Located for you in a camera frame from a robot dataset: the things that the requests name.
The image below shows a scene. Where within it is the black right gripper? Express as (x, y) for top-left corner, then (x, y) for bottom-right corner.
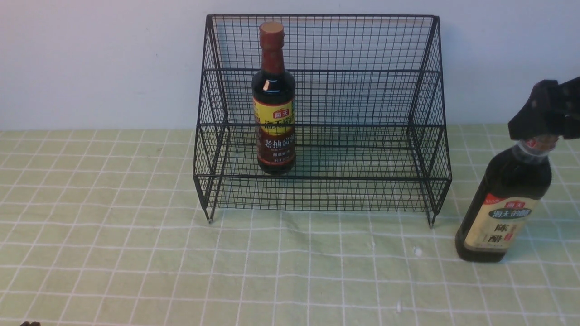
(508, 77), (580, 140)

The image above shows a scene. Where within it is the dark vinegar bottle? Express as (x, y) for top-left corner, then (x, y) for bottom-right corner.
(455, 135), (559, 263)

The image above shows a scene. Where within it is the dark soy sauce bottle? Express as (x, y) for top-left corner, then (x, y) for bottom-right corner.
(252, 21), (296, 176)

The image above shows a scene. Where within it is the green checkered tablecloth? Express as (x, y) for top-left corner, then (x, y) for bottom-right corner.
(0, 125), (580, 326)

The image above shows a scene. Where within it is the small dark object at edge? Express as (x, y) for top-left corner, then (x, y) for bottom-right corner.
(20, 321), (41, 326)

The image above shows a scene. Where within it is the black wire mesh shelf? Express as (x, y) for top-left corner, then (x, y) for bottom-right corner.
(193, 13), (452, 227)

